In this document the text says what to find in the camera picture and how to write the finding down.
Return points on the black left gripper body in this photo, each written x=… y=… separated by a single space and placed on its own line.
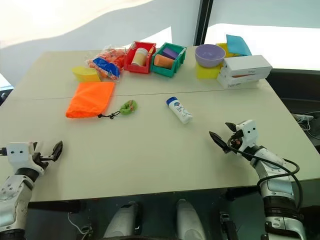
x=39 y=161

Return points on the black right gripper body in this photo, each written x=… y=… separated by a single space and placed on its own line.
x=235 y=141

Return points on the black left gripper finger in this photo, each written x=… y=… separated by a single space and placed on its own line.
x=35 y=147
x=57 y=150

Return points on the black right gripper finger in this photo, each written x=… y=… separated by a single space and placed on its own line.
x=231 y=126
x=220 y=141

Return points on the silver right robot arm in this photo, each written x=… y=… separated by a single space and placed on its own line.
x=275 y=180

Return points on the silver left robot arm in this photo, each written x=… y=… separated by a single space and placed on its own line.
x=15 y=192

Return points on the bag of orange snacks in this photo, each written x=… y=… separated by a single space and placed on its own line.
x=107 y=62

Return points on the white cardboard box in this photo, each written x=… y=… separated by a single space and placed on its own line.
x=246 y=64
x=237 y=81

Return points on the white bottle with blue cap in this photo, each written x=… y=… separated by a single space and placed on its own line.
x=180 y=111

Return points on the yellow cloth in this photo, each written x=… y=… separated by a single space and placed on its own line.
x=208 y=72

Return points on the white power strip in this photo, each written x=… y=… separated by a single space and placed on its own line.
x=301 y=116

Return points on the purple bowl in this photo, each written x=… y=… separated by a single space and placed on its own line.
x=210 y=57

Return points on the yellow box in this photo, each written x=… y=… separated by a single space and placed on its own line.
x=223 y=48

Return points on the blue cloth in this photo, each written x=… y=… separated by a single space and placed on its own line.
x=237 y=45

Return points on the white robot right leg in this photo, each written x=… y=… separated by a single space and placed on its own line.
x=190 y=220

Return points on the white robot leg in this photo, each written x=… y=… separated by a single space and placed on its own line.
x=190 y=220
x=122 y=220

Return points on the green plastic bin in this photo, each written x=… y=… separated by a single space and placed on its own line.
x=162 y=71

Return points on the orange cylinder block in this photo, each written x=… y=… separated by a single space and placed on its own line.
x=163 y=62

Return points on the purple block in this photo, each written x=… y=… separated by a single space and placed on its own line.
x=171 y=53

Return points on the white robot left leg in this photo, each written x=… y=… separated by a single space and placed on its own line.
x=122 y=220

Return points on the red plastic bin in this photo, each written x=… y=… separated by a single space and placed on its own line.
x=130 y=65

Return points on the cream cylindrical can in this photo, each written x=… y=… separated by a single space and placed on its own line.
x=139 y=57

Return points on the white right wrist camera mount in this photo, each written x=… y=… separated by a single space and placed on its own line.
x=247 y=133

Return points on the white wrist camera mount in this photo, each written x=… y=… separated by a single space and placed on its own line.
x=18 y=151
x=247 y=133

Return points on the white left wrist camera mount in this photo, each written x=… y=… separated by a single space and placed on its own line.
x=18 y=151

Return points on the dark window post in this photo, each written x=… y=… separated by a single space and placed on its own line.
x=203 y=22

